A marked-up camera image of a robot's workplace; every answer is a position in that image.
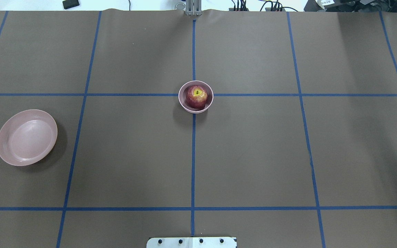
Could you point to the small black square device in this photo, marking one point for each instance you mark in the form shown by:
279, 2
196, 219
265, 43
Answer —
68, 4

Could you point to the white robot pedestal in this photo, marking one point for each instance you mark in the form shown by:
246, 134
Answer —
192, 242

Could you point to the pink plate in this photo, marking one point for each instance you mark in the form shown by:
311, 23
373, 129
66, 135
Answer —
27, 137

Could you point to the red apple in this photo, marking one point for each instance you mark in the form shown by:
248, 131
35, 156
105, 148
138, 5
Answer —
196, 97

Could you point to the aluminium frame post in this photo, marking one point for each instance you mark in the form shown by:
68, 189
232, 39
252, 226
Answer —
193, 7

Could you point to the pink bowl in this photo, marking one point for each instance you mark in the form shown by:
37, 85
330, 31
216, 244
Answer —
182, 95

